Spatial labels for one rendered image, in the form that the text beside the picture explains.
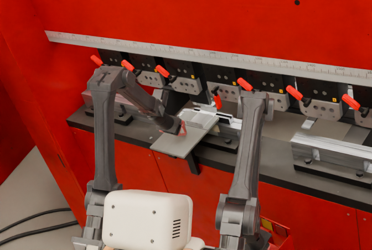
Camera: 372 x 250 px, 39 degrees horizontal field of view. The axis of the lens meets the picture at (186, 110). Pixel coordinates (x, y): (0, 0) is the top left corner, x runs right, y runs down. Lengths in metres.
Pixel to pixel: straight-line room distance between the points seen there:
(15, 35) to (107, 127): 1.16
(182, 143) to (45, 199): 1.90
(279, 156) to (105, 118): 0.86
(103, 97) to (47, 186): 2.49
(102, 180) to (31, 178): 2.56
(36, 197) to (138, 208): 2.60
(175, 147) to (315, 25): 0.79
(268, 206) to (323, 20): 0.88
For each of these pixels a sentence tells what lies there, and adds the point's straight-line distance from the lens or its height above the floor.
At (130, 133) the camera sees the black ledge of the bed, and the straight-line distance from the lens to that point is 2.52.
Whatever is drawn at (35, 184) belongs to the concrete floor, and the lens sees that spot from 4.04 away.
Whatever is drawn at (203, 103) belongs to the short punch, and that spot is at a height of 1.06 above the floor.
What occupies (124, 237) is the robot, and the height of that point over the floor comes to 1.32.
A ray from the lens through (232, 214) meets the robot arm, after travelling 1.40.
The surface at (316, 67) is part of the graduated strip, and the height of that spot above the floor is 1.34.
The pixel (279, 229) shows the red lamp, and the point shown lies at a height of 0.81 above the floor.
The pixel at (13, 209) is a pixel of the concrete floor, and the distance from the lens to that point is 3.93.
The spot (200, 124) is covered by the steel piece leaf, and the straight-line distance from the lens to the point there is 2.17.
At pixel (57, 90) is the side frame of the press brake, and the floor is 1.04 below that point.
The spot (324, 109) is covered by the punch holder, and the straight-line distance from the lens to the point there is 1.86.
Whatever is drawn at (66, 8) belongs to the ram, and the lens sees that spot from 2.44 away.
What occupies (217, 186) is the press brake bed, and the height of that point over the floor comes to 0.71.
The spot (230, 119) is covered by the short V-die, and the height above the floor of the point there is 0.99.
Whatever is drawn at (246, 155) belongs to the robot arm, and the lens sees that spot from 1.46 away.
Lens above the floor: 2.28
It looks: 34 degrees down
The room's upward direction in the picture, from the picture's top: 18 degrees counter-clockwise
